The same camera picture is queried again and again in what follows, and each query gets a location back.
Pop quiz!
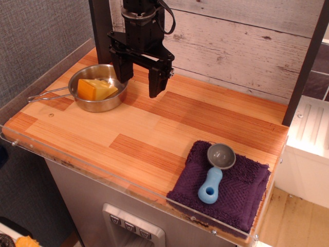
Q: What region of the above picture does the purple folded towel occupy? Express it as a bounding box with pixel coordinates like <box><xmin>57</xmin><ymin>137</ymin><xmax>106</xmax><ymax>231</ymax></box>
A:
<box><xmin>167</xmin><ymin>140</ymin><xmax>270</xmax><ymax>233</ymax></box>

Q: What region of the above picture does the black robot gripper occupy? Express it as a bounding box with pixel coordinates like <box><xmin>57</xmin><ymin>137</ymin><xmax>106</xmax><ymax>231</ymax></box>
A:
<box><xmin>108</xmin><ymin>7</ymin><xmax>175</xmax><ymax>98</ymax></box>

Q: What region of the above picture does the blue handled grey spoon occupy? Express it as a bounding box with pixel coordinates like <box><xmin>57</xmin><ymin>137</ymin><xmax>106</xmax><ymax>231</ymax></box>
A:
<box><xmin>198</xmin><ymin>143</ymin><xmax>236</xmax><ymax>204</ymax></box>

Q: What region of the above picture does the dark vertical post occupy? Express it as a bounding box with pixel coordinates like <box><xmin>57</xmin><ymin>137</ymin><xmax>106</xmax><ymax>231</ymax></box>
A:
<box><xmin>282</xmin><ymin>0</ymin><xmax>328</xmax><ymax>127</ymax></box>
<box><xmin>88</xmin><ymin>0</ymin><xmax>113</xmax><ymax>64</ymax></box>

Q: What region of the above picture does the small steel pot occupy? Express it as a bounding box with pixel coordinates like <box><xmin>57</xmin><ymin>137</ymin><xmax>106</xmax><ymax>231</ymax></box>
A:
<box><xmin>27</xmin><ymin>64</ymin><xmax>128</xmax><ymax>113</ymax></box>

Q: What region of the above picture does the clear acrylic table edge guard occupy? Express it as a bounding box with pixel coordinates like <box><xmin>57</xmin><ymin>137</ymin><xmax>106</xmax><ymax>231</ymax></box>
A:
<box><xmin>3</xmin><ymin>119</ymin><xmax>288</xmax><ymax>246</ymax></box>

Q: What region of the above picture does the dark vertical post right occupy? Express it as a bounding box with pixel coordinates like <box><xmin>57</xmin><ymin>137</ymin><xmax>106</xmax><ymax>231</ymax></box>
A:
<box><xmin>282</xmin><ymin>0</ymin><xmax>328</xmax><ymax>127</ymax></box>

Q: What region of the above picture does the orange object bottom left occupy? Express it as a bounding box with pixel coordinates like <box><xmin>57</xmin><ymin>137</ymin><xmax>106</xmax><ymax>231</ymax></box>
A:
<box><xmin>15</xmin><ymin>236</ymin><xmax>40</xmax><ymax>247</ymax></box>

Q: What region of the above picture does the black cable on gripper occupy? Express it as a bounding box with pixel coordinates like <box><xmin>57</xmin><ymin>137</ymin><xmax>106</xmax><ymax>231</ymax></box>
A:
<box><xmin>153</xmin><ymin>0</ymin><xmax>176</xmax><ymax>36</ymax></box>

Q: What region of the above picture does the yellow cheese wedge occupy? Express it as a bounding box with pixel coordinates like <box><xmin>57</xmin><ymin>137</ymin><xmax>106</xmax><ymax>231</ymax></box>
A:
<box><xmin>77</xmin><ymin>79</ymin><xmax>118</xmax><ymax>101</ymax></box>

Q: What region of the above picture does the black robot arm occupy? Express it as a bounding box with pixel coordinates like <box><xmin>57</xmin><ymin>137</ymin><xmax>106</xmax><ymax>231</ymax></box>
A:
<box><xmin>108</xmin><ymin>1</ymin><xmax>176</xmax><ymax>98</ymax></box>

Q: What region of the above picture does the dark vertical post left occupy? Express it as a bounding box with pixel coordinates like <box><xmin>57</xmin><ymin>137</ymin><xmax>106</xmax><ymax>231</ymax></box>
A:
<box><xmin>88</xmin><ymin>0</ymin><xmax>113</xmax><ymax>64</ymax></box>

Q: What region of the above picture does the grey toy fridge cabinet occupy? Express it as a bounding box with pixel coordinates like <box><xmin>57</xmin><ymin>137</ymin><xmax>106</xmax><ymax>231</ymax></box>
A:
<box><xmin>46</xmin><ymin>160</ymin><xmax>236</xmax><ymax>246</ymax></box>

